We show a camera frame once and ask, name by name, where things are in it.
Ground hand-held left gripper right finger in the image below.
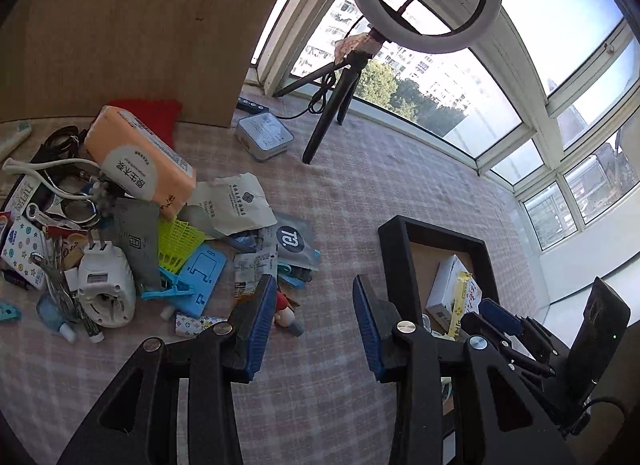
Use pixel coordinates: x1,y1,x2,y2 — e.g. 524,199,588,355
351,275,583,465

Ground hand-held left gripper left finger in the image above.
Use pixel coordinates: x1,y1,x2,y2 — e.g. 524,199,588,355
57,274,278,465

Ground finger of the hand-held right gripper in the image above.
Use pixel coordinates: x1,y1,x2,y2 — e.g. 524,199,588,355
461,313,557,378
477,297,566,357

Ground small doll figure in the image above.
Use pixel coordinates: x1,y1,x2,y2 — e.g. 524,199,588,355
272,290,306,338

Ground yellow long packet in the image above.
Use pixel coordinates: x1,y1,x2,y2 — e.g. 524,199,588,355
446,270,475,341

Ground white cardboard box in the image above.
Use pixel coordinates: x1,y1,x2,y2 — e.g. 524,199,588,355
425,254,483,326

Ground printed white lighter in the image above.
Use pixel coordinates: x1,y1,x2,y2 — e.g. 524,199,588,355
172,312,231,336

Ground blue phone stand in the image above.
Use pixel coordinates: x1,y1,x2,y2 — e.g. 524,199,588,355
175,243,228,318

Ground black tray container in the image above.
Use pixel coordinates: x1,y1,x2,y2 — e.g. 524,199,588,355
377,215,503,421

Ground yellow plastic shuttlecock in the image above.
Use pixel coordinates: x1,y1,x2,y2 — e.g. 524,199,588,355
157,215,207,273

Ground grey pouch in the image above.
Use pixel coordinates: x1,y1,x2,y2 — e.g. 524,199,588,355
112,197,163,296

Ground orange tissue pack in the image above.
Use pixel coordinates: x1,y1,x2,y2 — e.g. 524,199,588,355
82,105,197,220

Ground red white snack packet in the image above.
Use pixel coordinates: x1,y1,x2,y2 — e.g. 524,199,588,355
42,225,88,271

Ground blue clothespin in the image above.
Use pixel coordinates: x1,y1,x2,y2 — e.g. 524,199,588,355
0,300,23,326
140,265,196,301

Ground small blue clip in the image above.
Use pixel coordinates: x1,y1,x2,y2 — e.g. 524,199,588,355
277,265,313,291

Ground white printed wrapper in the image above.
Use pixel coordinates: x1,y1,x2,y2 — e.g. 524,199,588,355
232,245,281,301

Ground grey foil packet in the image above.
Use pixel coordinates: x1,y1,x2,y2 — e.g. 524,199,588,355
272,212,321,271

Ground white paper packet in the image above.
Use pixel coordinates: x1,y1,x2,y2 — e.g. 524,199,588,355
187,172,278,238

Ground plaid tablecloth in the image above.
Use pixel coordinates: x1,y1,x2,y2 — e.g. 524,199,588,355
0,95,551,465

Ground white plug adapter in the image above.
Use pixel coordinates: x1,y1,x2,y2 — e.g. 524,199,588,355
77,240,137,330

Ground green lip balm tube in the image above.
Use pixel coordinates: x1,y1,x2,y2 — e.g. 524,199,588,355
75,295,106,344

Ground white device box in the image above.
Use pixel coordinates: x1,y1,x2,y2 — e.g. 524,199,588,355
235,112,295,163

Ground clear blue bottle white cap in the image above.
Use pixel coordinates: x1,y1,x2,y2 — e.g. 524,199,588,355
36,295,80,345

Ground red cloth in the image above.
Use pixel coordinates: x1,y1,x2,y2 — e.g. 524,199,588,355
107,99,183,146

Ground star print tissue pack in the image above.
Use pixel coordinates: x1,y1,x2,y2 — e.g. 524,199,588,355
0,219,51,291

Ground white green tube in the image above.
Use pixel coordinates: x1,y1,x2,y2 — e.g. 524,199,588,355
0,122,33,160

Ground wooden board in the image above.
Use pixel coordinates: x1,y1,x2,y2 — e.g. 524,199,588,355
0,0,331,128

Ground white window frame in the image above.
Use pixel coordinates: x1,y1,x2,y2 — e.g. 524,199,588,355
250,0,640,296

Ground white cable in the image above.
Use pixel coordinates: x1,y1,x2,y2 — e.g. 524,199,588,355
1,157,108,203

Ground black straps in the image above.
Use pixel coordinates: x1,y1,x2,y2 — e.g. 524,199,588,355
30,125,91,166

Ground ring light on tripod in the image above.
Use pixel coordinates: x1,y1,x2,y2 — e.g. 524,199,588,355
274,0,503,166

